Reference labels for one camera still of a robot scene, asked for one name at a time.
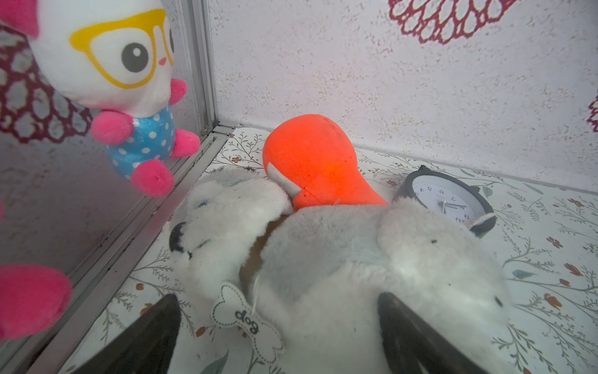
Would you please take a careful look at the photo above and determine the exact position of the plush doll blue dress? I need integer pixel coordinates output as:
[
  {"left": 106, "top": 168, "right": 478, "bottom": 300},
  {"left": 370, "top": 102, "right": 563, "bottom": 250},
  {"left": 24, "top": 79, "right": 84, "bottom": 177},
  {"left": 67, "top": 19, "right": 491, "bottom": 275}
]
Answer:
[{"left": 1, "top": 1, "right": 201, "bottom": 197}]

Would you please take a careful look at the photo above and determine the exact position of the white plush dog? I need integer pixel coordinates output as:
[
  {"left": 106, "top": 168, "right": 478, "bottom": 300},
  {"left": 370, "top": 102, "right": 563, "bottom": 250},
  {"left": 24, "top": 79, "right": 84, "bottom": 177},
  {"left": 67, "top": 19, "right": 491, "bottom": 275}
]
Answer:
[{"left": 169, "top": 167, "right": 515, "bottom": 373}]

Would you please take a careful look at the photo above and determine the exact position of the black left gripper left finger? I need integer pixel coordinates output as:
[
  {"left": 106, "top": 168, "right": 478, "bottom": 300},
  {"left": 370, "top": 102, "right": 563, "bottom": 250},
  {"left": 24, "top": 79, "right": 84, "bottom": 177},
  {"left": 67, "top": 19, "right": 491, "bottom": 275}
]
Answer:
[{"left": 75, "top": 294, "right": 182, "bottom": 374}]

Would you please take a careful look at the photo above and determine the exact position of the black alarm clock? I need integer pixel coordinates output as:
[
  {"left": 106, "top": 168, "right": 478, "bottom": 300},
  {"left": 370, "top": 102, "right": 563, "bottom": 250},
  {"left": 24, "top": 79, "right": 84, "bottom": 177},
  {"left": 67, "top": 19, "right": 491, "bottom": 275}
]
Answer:
[{"left": 392, "top": 165, "right": 497, "bottom": 238}]

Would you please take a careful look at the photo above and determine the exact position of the orange plastic toy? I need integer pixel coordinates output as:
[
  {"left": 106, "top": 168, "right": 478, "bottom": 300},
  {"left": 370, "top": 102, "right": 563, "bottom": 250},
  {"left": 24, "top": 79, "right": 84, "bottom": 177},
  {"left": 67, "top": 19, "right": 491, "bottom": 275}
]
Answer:
[{"left": 263, "top": 115, "right": 387, "bottom": 210}]

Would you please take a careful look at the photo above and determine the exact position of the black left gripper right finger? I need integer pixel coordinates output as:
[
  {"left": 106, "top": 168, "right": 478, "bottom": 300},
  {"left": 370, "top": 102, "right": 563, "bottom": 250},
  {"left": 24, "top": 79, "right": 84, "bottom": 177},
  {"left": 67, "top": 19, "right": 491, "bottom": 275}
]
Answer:
[{"left": 377, "top": 292, "right": 486, "bottom": 374}]

